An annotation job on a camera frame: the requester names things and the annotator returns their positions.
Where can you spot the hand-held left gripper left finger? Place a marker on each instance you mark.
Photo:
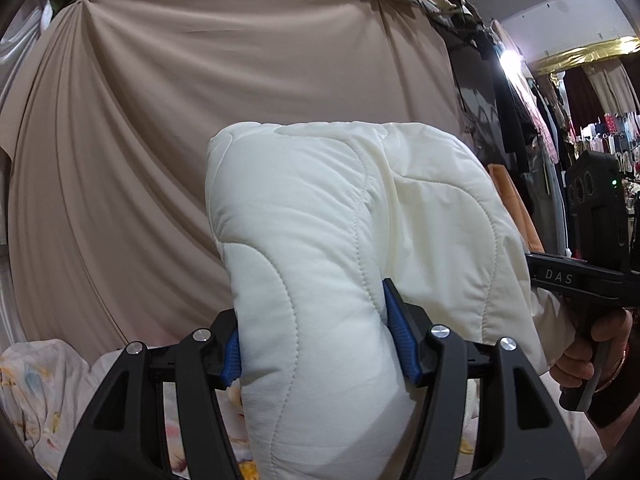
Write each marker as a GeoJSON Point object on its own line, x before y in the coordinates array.
{"type": "Point", "coordinates": [233, 360]}

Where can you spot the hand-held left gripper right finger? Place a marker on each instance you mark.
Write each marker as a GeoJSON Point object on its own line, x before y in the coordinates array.
{"type": "Point", "coordinates": [400, 335]}

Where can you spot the white quilted jacket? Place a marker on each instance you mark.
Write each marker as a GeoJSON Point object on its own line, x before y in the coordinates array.
{"type": "Point", "coordinates": [310, 235]}

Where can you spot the person's right forearm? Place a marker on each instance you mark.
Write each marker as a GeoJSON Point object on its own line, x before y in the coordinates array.
{"type": "Point", "coordinates": [612, 407]}

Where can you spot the rack of colourful clothes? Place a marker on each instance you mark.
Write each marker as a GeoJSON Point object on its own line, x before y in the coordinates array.
{"type": "Point", "coordinates": [615, 132]}

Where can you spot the hanging dark clothes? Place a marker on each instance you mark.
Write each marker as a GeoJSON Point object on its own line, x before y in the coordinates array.
{"type": "Point", "coordinates": [480, 75]}

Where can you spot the person's right hand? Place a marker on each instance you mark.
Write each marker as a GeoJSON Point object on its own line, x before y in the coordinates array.
{"type": "Point", "coordinates": [575, 367]}

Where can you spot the orange cloth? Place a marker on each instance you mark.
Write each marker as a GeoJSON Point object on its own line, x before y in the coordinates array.
{"type": "Point", "coordinates": [515, 200]}

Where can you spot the gold fabric trim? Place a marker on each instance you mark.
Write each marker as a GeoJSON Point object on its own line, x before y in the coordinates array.
{"type": "Point", "coordinates": [590, 52]}

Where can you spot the orange bangle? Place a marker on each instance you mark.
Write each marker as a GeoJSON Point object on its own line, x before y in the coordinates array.
{"type": "Point", "coordinates": [617, 367]}

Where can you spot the floral fleece blanket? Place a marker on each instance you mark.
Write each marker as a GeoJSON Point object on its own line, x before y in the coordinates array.
{"type": "Point", "coordinates": [45, 385]}

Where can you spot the beige bed sheet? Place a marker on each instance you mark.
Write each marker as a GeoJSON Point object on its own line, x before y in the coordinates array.
{"type": "Point", "coordinates": [150, 135]}

